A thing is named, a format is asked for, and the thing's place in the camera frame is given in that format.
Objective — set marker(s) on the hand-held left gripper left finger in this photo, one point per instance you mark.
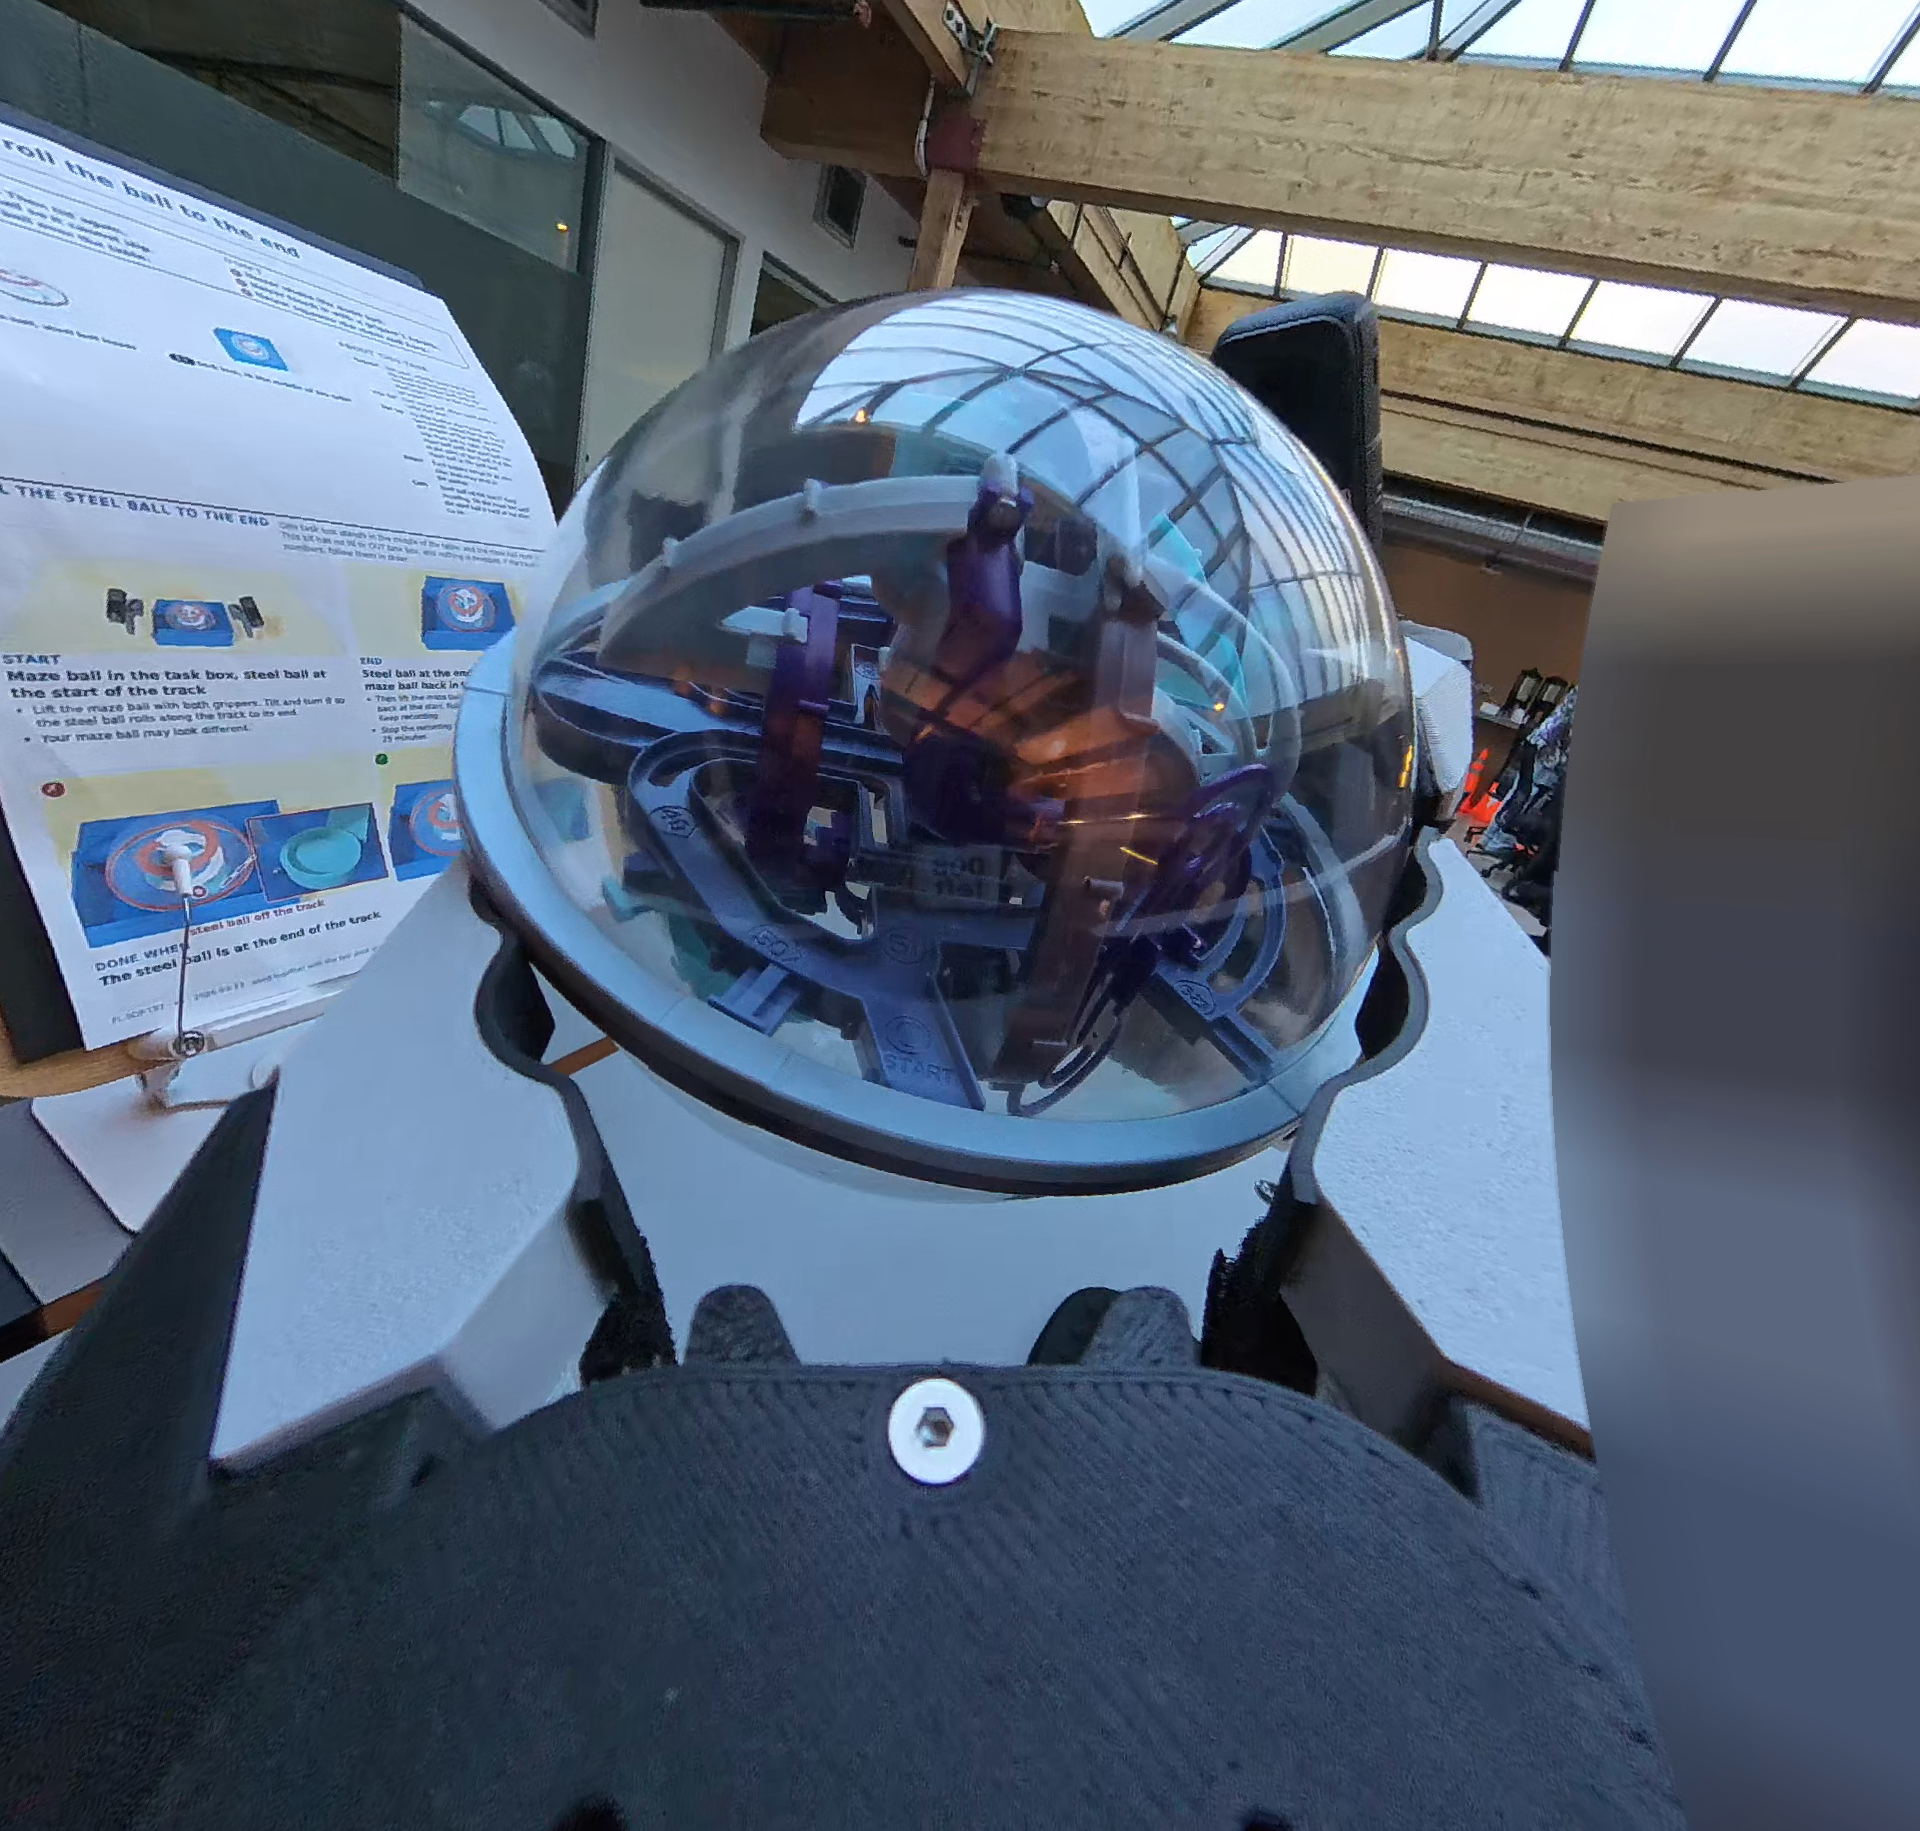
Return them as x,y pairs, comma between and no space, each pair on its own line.
405,1230

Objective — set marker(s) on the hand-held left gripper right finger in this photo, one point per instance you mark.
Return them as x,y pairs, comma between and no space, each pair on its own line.
1455,1110

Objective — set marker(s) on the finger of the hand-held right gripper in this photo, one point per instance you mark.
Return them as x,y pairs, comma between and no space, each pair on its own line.
1443,720

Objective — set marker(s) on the clear maze ball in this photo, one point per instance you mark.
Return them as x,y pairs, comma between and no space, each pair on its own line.
931,750

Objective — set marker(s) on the wooden ceiling beam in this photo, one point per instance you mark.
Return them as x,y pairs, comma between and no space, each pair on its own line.
1426,166

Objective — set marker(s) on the wooden document stand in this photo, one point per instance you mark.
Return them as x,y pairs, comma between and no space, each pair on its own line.
135,1141

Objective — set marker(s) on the printed instruction sheet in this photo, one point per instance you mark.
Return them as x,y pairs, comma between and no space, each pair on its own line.
226,540

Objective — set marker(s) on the wooden post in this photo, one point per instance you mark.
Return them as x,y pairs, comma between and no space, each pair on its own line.
938,229

